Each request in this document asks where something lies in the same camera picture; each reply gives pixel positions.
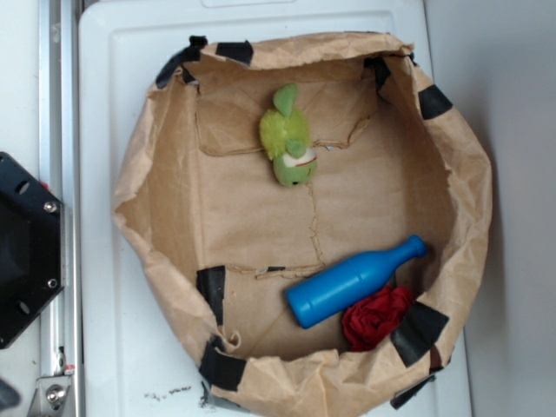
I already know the aluminium frame rail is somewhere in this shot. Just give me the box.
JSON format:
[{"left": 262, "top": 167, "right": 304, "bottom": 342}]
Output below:
[{"left": 38, "top": 1, "right": 86, "bottom": 416}]

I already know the metal corner bracket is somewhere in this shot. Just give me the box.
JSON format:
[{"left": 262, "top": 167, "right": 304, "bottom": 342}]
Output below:
[{"left": 27, "top": 375, "right": 72, "bottom": 417}]

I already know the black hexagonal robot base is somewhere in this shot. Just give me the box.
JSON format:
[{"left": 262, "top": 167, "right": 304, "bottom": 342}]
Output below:
[{"left": 1, "top": 152, "right": 63, "bottom": 349}]

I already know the blue plastic bottle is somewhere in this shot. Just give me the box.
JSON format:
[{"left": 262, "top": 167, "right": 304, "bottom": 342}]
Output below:
[{"left": 285, "top": 235, "right": 427, "bottom": 329}]

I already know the green plush animal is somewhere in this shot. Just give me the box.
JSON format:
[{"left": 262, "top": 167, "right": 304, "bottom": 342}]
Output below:
[{"left": 259, "top": 83, "right": 317, "bottom": 187}]

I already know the white plastic bin lid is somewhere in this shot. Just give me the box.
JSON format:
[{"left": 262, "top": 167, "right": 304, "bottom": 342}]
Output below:
[{"left": 79, "top": 1, "right": 447, "bottom": 416}]

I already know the brown paper bag bin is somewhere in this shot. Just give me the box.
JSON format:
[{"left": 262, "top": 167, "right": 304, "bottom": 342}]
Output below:
[{"left": 114, "top": 32, "right": 493, "bottom": 416}]

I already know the red crumpled cloth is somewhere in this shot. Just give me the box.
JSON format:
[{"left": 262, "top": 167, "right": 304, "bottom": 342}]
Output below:
[{"left": 341, "top": 285, "right": 414, "bottom": 352}]

